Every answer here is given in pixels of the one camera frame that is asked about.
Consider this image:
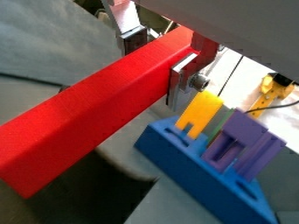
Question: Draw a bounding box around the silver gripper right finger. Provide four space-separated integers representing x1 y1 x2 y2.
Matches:
165 31 220 113

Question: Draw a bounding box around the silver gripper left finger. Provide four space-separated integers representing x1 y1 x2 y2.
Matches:
101 0 147 55

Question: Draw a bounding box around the red hexagon prism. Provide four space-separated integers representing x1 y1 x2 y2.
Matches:
0 26 219 198

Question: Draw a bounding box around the yellow rectangular block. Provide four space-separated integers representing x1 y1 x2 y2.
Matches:
175 90 223 139

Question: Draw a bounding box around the green cylinder peg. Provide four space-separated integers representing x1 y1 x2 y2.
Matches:
208 108 234 146

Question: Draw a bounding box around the purple pentagon peg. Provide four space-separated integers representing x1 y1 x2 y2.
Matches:
200 109 267 172

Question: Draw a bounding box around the purple star peg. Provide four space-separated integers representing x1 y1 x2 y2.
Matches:
234 132 286 181

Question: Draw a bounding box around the blue shape sorter base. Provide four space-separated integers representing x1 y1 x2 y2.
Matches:
135 116 278 224

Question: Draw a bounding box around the yellow bracket with cable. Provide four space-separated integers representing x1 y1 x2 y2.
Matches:
247 73 296 118

